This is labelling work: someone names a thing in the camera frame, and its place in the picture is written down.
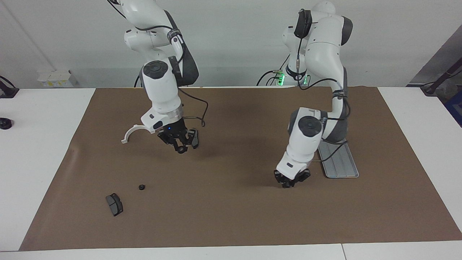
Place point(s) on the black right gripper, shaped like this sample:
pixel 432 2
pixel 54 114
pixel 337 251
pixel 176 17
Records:
pixel 173 130

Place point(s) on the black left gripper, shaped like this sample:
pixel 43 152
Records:
pixel 292 177

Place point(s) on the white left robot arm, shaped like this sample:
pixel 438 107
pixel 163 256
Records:
pixel 306 144

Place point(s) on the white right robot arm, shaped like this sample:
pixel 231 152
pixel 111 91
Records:
pixel 162 86

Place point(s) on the silver metal tray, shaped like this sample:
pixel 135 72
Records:
pixel 343 162

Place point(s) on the slim dark brake pad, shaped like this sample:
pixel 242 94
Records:
pixel 196 141

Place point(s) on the brown paper table mat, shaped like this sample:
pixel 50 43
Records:
pixel 234 216

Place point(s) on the wide dark brake pad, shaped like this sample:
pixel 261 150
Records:
pixel 114 205

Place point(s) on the black round knob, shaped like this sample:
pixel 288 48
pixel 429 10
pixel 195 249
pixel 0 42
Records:
pixel 5 124

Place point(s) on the blue crate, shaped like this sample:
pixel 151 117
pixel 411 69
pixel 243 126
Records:
pixel 456 108

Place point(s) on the black stand pole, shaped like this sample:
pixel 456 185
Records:
pixel 442 77

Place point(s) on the white curved plastic bracket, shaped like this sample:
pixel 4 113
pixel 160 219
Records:
pixel 124 141

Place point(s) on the black clamp mount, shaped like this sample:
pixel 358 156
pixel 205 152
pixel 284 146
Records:
pixel 7 92

